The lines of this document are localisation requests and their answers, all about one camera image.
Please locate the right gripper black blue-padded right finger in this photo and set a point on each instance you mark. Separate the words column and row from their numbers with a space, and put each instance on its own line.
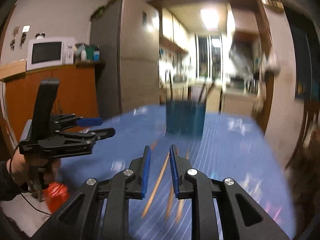
column 220, row 208

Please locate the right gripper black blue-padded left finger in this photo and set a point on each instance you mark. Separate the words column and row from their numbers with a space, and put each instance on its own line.
column 100, row 208

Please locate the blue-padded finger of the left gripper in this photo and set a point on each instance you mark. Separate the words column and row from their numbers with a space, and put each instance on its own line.
column 89, row 122

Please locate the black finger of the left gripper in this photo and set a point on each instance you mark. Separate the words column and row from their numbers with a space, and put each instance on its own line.
column 101, row 134

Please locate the wooden chopstick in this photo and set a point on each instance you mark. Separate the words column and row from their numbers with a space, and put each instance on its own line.
column 169, row 204
column 155, row 188
column 179, row 210

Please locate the kitchen window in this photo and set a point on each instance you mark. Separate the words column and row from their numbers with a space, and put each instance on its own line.
column 209, row 57

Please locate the person's left hand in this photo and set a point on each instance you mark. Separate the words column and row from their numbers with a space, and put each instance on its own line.
column 18, row 167

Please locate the orange wooden cabinet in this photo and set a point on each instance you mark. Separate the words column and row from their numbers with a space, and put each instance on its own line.
column 66, row 89

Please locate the red plastic bag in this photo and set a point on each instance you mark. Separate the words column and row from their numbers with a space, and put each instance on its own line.
column 55, row 195

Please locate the blue star-pattern tablecloth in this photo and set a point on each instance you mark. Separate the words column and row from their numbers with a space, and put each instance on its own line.
column 232, row 146

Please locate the green container on cabinet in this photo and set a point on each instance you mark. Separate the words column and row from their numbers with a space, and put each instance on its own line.
column 90, row 49

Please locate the white microwave oven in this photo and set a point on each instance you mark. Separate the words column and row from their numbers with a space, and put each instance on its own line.
column 50, row 52

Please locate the teal perforated utensil holder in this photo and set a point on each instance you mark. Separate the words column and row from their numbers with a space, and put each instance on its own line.
column 185, row 118

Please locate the silver refrigerator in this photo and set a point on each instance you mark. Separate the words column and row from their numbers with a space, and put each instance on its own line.
column 127, row 34

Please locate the ceiling lamp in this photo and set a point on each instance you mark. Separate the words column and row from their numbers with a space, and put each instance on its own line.
column 210, row 18

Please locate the range hood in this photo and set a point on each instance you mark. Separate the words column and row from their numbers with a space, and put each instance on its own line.
column 240, row 55

